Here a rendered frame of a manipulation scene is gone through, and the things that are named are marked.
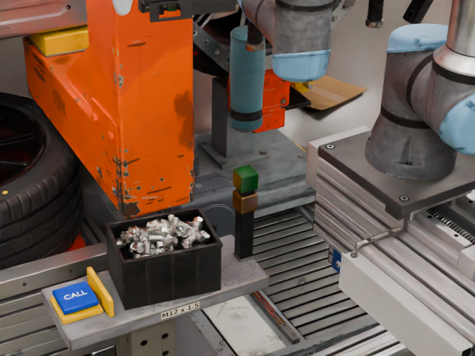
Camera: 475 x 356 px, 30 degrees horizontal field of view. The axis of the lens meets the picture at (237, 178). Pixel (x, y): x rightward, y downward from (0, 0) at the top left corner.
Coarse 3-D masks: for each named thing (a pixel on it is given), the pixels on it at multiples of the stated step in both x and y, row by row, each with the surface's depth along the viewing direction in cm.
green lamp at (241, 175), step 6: (240, 168) 176; (246, 168) 176; (252, 168) 177; (234, 174) 176; (240, 174) 174; (246, 174) 174; (252, 174) 175; (258, 174) 175; (234, 180) 177; (240, 180) 174; (246, 180) 174; (252, 180) 175; (258, 180) 176; (240, 186) 175; (246, 186) 175; (252, 186) 176
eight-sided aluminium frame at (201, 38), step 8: (336, 0) 239; (344, 0) 238; (352, 0) 239; (336, 8) 238; (344, 8) 240; (336, 16) 240; (200, 32) 221; (200, 40) 222; (208, 40) 224; (200, 48) 224; (208, 48) 225; (216, 48) 226; (224, 48) 227; (272, 48) 240; (216, 56) 227; (224, 56) 228; (224, 64) 229
